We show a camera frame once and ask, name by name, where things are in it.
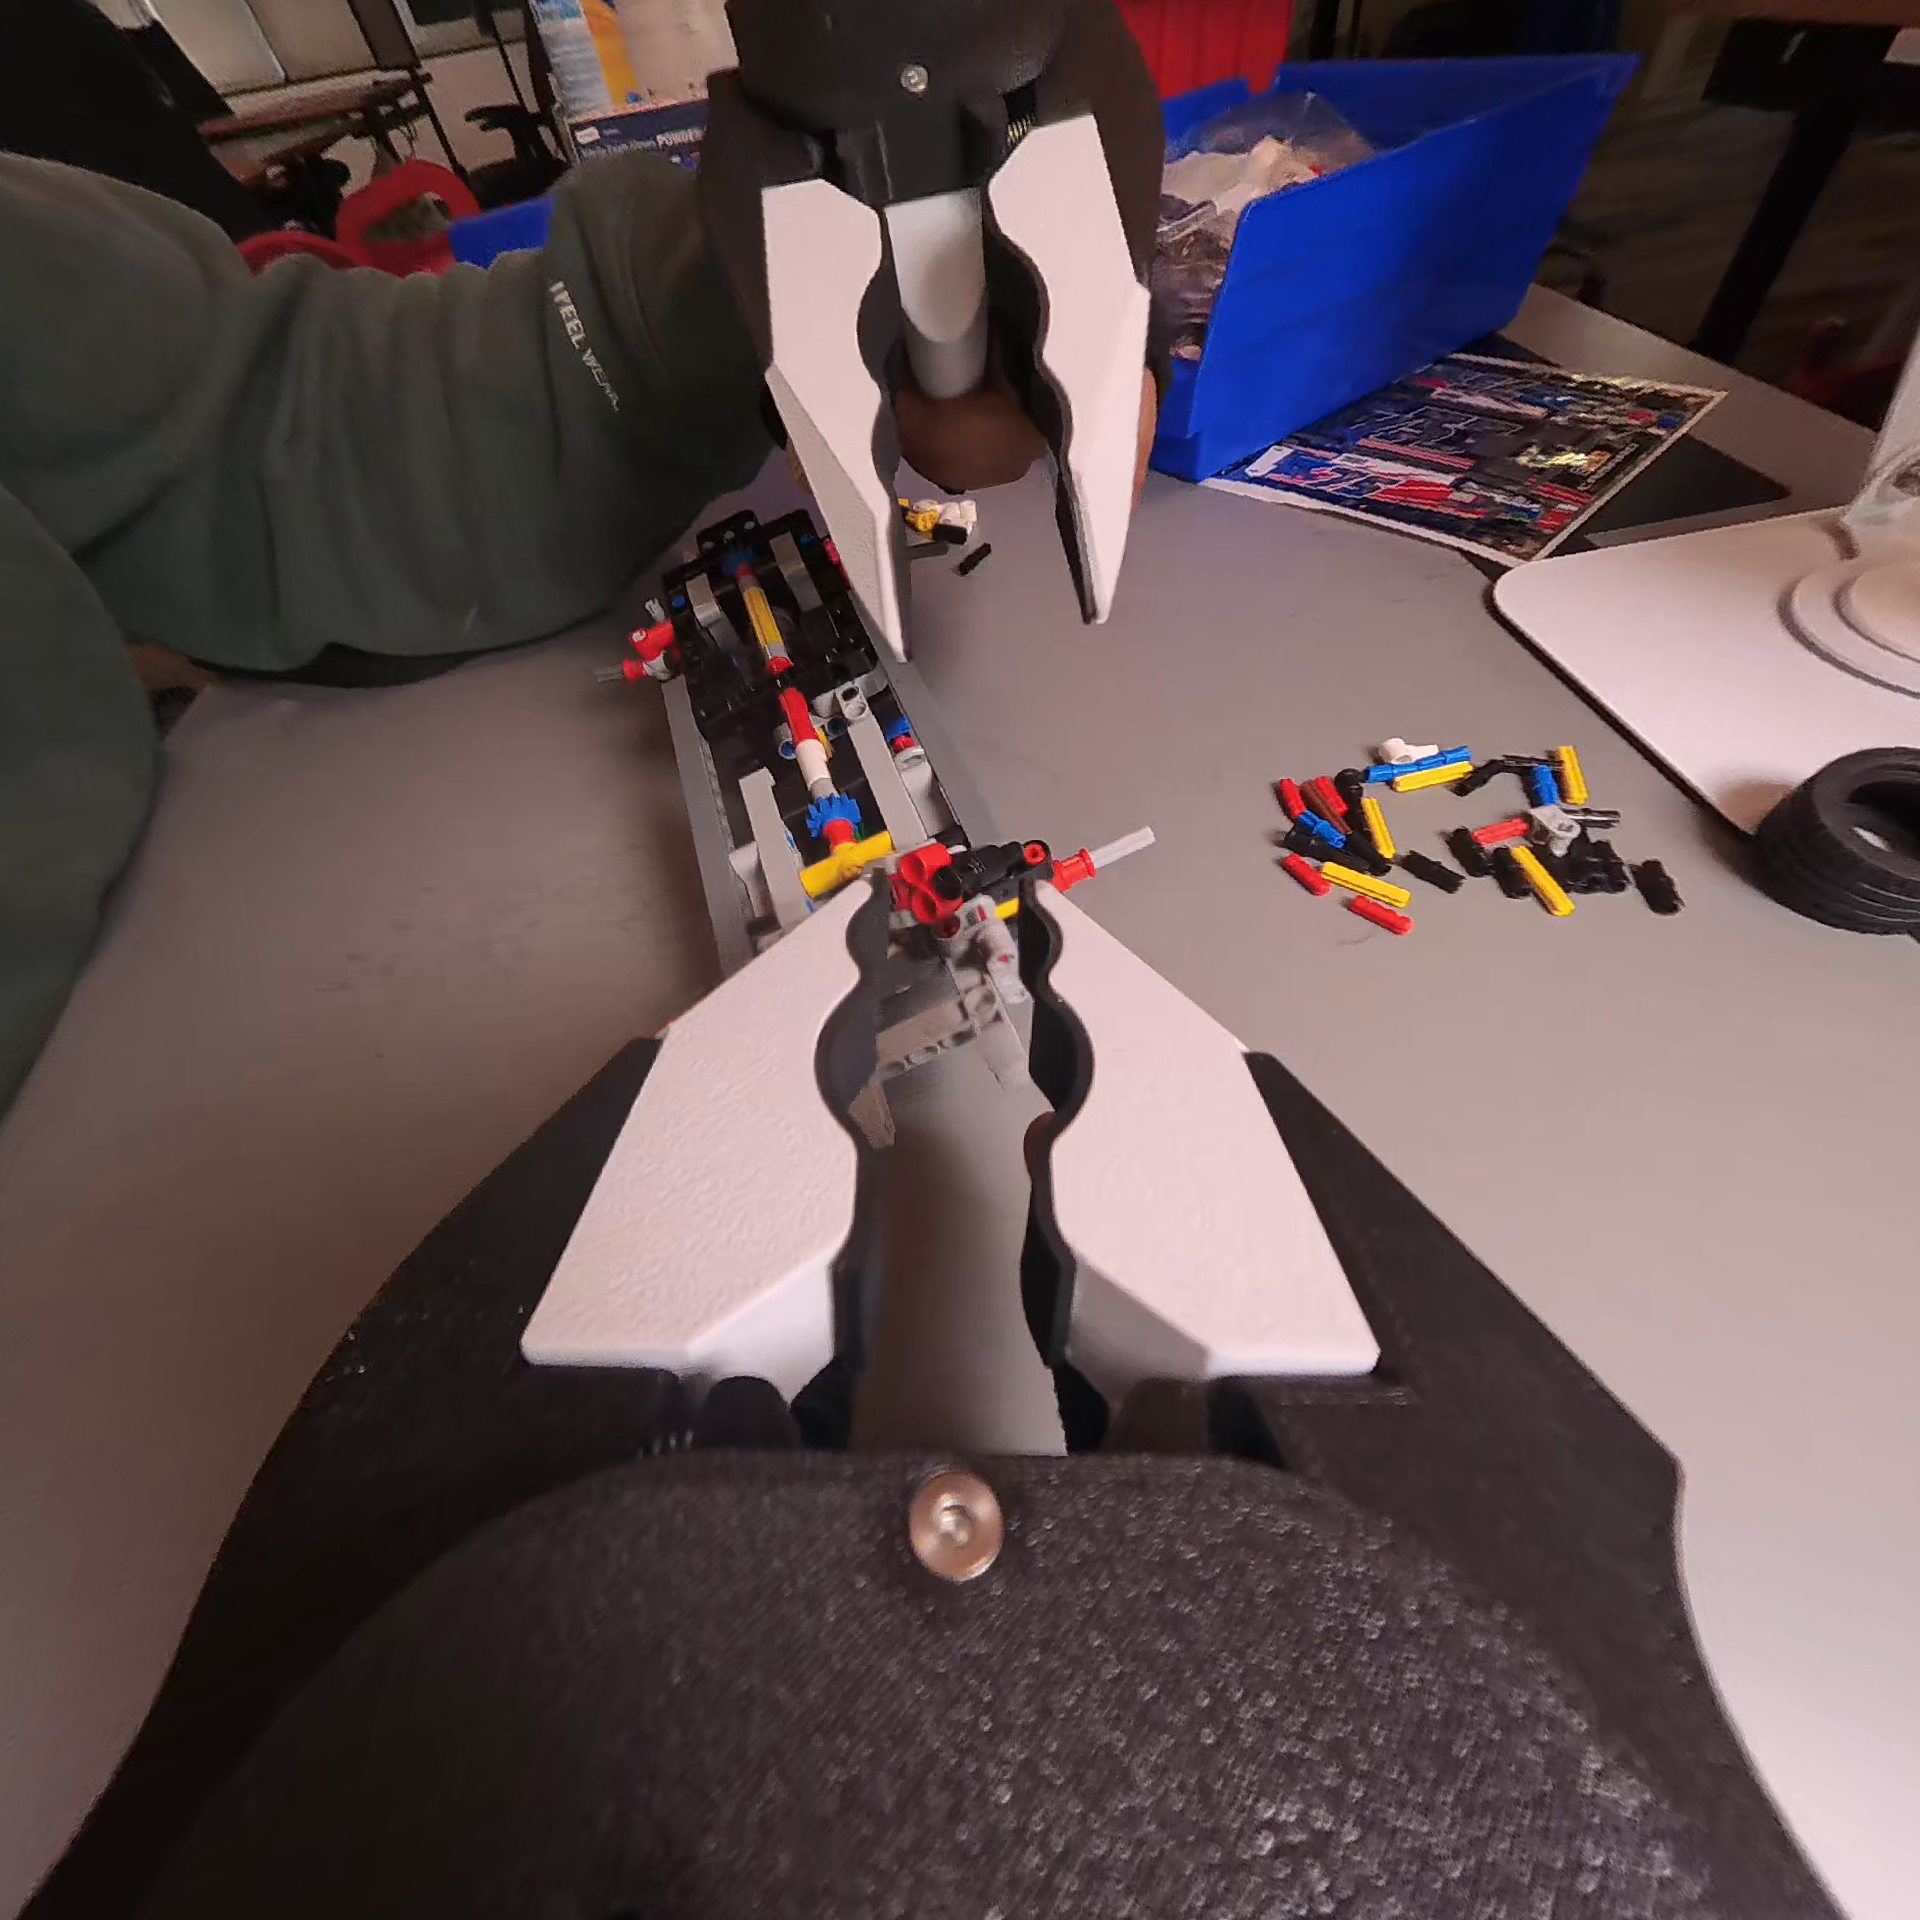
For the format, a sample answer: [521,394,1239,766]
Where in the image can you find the black rubber toy tyre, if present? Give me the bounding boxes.
[1754,745,1920,941]

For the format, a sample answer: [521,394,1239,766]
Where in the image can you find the white book stand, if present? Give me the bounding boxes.
[1492,321,1920,835]

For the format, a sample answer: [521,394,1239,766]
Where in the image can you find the white blue labelled canister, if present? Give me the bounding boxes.
[532,0,626,115]

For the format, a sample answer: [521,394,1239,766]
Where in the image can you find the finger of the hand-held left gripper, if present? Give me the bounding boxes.
[982,113,1157,625]
[760,179,921,662]

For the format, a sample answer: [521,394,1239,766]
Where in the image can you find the small blue plastic bin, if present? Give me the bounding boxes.
[448,193,559,273]

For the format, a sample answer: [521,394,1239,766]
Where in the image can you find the red plastic basket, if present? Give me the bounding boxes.
[237,157,484,280]

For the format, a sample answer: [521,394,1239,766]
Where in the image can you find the large blue plastic bin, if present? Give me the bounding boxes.
[1148,51,1642,485]

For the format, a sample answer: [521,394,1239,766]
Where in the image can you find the colourful sticker sheet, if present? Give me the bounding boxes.
[1216,352,1728,566]

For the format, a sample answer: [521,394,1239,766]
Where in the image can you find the person's left forearm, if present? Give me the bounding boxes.
[0,150,781,681]

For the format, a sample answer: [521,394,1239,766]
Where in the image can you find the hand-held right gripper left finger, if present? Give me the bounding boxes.
[521,870,888,1375]

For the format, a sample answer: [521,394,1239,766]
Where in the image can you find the pile of loose lego pins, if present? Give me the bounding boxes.
[1271,738,1684,938]

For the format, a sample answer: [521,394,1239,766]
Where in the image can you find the red plastic bin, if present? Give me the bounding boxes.
[1117,0,1296,99]

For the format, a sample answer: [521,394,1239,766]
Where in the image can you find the wooden top standing desk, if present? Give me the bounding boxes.
[1696,0,1920,360]

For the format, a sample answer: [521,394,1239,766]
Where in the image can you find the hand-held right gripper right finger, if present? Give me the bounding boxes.
[1026,882,1383,1378]

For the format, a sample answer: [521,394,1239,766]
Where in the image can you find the dark flat pad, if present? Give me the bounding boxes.
[1581,433,1794,551]

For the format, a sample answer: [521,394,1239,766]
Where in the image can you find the lego car chassis assembly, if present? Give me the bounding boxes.
[596,510,1161,1149]

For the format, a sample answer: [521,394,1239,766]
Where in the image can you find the blue white glove box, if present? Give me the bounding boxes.
[567,95,716,168]

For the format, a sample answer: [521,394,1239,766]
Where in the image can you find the person's left hand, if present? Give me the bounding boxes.
[896,385,1056,494]

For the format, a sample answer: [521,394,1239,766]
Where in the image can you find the clear bags of lego parts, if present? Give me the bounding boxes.
[1154,88,1420,367]

